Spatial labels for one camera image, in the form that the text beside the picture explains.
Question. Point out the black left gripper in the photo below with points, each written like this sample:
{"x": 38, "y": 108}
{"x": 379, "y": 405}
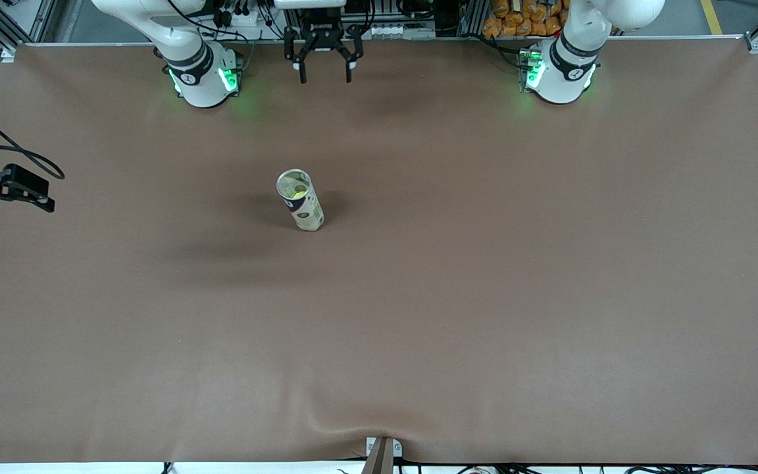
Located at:
{"x": 323, "y": 39}

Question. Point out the yellow tennis ball black print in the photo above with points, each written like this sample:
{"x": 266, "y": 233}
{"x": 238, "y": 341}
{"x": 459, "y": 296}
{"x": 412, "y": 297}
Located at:
{"x": 300, "y": 193}

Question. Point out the white blue tennis ball can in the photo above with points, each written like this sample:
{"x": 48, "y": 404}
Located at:
{"x": 310, "y": 217}

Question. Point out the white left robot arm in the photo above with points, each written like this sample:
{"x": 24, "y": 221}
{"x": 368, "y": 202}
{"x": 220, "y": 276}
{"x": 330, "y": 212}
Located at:
{"x": 566, "y": 82}

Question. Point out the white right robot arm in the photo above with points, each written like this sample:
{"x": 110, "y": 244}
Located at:
{"x": 201, "y": 85}

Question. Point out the white power strip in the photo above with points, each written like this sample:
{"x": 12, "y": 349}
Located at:
{"x": 260, "y": 26}

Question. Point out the white terminal block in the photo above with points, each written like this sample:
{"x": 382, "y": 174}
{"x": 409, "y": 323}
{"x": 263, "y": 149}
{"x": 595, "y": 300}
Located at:
{"x": 399, "y": 31}

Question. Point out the orange bags pile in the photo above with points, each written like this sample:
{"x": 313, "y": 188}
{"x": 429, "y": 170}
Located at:
{"x": 517, "y": 20}

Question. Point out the brown table mat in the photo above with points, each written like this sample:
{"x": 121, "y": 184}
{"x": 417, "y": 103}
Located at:
{"x": 550, "y": 316}

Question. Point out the aluminium frame post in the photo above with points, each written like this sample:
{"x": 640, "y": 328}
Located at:
{"x": 289, "y": 26}

